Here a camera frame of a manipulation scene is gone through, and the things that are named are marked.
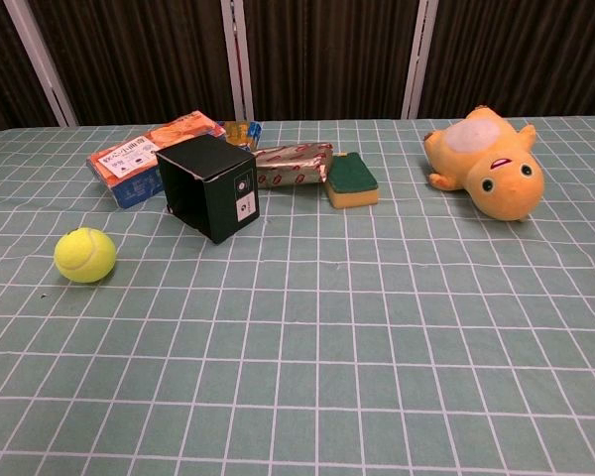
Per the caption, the black open cardboard box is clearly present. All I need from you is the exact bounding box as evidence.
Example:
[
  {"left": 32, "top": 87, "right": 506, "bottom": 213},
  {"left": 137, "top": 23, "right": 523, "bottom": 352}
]
[{"left": 156, "top": 134, "right": 261, "bottom": 245}]

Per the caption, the yellow tennis ball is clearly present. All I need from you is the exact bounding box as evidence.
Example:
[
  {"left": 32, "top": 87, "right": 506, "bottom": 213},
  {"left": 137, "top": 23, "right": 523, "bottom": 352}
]
[{"left": 54, "top": 226, "right": 118, "bottom": 285}]

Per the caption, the silver red foil wrapped bar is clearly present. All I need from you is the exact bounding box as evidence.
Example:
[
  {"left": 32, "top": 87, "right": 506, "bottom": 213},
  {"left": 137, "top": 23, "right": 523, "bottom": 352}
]
[{"left": 250, "top": 142, "right": 335, "bottom": 190}]

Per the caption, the green yellow sponge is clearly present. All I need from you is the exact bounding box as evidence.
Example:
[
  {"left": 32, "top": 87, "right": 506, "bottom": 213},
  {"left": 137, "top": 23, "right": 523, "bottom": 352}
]
[{"left": 324, "top": 152, "right": 381, "bottom": 210}]

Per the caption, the green checkered tablecloth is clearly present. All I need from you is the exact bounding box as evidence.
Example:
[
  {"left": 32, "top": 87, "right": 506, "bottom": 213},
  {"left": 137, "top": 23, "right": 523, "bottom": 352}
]
[{"left": 0, "top": 116, "right": 595, "bottom": 476}]

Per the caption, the yellow blue snack packet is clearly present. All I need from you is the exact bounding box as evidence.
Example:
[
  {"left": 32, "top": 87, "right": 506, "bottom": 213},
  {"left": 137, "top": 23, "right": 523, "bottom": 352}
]
[{"left": 216, "top": 120, "right": 265, "bottom": 152}]

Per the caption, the dark brown screen panel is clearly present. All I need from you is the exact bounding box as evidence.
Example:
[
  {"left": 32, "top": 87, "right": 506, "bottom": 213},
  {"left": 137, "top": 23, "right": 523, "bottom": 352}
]
[
  {"left": 237, "top": 0, "right": 422, "bottom": 122},
  {"left": 416, "top": 0, "right": 595, "bottom": 119},
  {"left": 27, "top": 0, "right": 237, "bottom": 126},
  {"left": 0, "top": 0, "right": 63, "bottom": 141}
]

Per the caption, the orange blue tissue pack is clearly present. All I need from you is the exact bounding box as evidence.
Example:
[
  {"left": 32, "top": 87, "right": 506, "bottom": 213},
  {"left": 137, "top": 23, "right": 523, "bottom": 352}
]
[{"left": 86, "top": 111, "right": 227, "bottom": 210}]

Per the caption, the yellow plush toy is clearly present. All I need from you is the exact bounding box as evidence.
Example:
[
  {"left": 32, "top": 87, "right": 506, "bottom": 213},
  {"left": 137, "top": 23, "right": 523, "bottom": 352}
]
[{"left": 422, "top": 104, "right": 545, "bottom": 223}]

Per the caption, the white screen frame post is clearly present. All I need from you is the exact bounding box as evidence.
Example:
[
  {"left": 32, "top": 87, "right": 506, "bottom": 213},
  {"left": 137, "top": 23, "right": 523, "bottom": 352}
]
[
  {"left": 399, "top": 0, "right": 440, "bottom": 120},
  {"left": 219, "top": 0, "right": 256, "bottom": 122},
  {"left": 2, "top": 0, "right": 79, "bottom": 127}
]

